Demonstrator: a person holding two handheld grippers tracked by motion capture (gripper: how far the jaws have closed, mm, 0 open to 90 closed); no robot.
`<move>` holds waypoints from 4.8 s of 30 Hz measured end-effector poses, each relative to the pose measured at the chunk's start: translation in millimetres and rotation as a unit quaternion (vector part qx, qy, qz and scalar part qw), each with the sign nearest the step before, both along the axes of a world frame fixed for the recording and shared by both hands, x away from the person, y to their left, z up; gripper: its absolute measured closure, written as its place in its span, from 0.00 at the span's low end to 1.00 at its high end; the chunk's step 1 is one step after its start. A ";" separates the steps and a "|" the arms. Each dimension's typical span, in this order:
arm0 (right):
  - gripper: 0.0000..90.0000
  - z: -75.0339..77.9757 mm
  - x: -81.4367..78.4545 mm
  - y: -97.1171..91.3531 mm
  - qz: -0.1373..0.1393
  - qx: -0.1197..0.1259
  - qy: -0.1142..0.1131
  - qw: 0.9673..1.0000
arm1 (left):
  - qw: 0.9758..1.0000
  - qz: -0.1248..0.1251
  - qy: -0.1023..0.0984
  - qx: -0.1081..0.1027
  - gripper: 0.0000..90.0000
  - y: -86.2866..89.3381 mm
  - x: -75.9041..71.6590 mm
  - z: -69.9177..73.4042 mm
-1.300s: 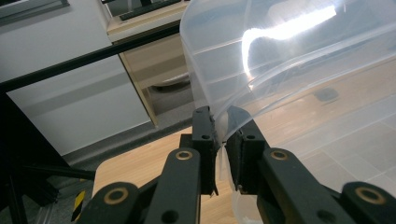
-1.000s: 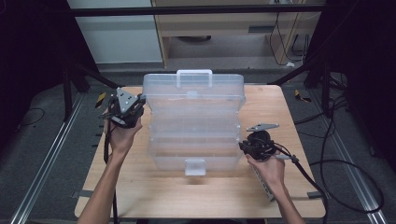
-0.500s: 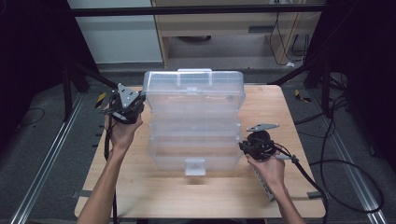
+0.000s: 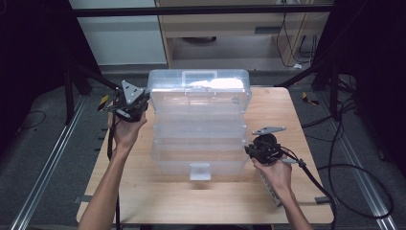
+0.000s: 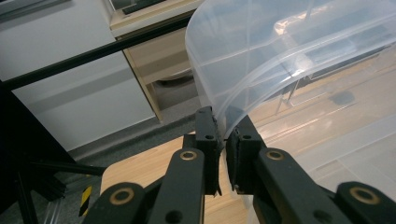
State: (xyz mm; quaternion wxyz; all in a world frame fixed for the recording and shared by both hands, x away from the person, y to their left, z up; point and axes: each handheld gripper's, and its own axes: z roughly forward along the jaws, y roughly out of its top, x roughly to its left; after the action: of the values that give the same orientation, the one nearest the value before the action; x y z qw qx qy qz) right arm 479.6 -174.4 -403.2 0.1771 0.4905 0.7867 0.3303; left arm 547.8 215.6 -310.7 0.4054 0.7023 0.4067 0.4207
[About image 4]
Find black horizontal bar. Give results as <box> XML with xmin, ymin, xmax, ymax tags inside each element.
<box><xmin>71</xmin><ymin>4</ymin><xmax>335</xmax><ymax>18</ymax></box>

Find black metal stand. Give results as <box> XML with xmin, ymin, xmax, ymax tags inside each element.
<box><xmin>274</xmin><ymin>54</ymin><xmax>341</xmax><ymax>122</ymax></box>
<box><xmin>61</xmin><ymin>60</ymin><xmax>126</xmax><ymax>127</ymax></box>

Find thin black floor cable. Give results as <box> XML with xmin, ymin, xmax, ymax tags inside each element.
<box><xmin>18</xmin><ymin>109</ymin><xmax>47</xmax><ymax>130</ymax></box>

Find looped black floor cable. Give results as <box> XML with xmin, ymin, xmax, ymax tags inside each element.
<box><xmin>317</xmin><ymin>163</ymin><xmax>395</xmax><ymax>220</ymax></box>

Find person's right hand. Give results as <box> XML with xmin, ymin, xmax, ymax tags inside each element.
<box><xmin>251</xmin><ymin>157</ymin><xmax>293</xmax><ymax>196</ymax></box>

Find light wooden desk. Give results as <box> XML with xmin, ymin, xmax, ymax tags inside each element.
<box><xmin>155</xmin><ymin>0</ymin><xmax>335</xmax><ymax>70</ymax></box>

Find white cabinet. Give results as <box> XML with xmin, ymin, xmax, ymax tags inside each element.
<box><xmin>68</xmin><ymin>0</ymin><xmax>168</xmax><ymax>67</ymax></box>

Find green white medicine box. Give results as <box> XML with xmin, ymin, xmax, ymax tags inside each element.
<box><xmin>257</xmin><ymin>171</ymin><xmax>282</xmax><ymax>208</ymax></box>

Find right hand-held gripper cable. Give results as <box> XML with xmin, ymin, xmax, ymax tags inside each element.
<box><xmin>280</xmin><ymin>146</ymin><xmax>339</xmax><ymax>230</ymax></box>

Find left hand-held gripper cable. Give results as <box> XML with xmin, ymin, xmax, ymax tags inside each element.
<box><xmin>105</xmin><ymin>92</ymin><xmax>123</xmax><ymax>230</ymax></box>

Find grey tape strip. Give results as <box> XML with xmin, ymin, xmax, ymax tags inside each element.
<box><xmin>314</xmin><ymin>195</ymin><xmax>331</xmax><ymax>206</ymax></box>
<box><xmin>73</xmin><ymin>195</ymin><xmax>94</xmax><ymax>204</ymax></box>

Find hand-held gripper cable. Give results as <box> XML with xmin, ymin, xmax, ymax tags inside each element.
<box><xmin>280</xmin><ymin>146</ymin><xmax>339</xmax><ymax>230</ymax></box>
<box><xmin>105</xmin><ymin>92</ymin><xmax>123</xmax><ymax>230</ymax></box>

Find clear plastic storage box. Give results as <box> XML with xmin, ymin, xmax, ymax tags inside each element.
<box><xmin>147</xmin><ymin>69</ymin><xmax>253</xmax><ymax>182</ymax></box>

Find person's left hand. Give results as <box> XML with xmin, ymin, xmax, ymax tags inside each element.
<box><xmin>111</xmin><ymin>111</ymin><xmax>148</xmax><ymax>153</ymax></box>

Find yellow black tape strip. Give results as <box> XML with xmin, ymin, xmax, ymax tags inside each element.
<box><xmin>97</xmin><ymin>93</ymin><xmax>110</xmax><ymax>112</ymax></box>
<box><xmin>301</xmin><ymin>91</ymin><xmax>321</xmax><ymax>106</ymax></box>

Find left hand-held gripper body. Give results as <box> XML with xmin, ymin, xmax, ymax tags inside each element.
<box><xmin>111</xmin><ymin>80</ymin><xmax>146</xmax><ymax>124</ymax></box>

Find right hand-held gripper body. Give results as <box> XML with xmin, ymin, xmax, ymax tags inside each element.
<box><xmin>251</xmin><ymin>126</ymin><xmax>287</xmax><ymax>166</ymax></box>

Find aluminium floor rail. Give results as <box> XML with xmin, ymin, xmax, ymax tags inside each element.
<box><xmin>9</xmin><ymin>95</ymin><xmax>88</xmax><ymax>230</ymax></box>
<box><xmin>319</xmin><ymin>92</ymin><xmax>398</xmax><ymax>230</ymax></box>

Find black hanging cables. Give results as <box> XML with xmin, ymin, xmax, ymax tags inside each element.
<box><xmin>276</xmin><ymin>12</ymin><xmax>320</xmax><ymax>69</ymax></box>

